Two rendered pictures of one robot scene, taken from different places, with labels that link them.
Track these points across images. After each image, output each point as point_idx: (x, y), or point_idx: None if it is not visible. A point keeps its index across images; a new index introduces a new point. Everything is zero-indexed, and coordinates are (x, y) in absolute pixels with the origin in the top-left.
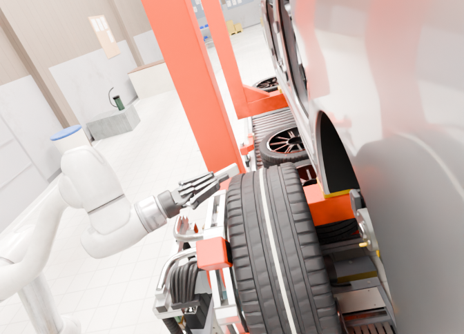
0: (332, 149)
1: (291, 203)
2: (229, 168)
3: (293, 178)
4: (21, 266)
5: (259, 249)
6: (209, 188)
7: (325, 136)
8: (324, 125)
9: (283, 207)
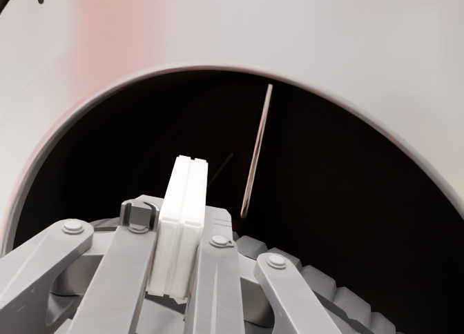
0: (38, 219)
1: (337, 303)
2: (204, 179)
3: (233, 237)
4: None
5: None
6: (323, 315)
7: (40, 183)
8: (59, 148)
9: (339, 323)
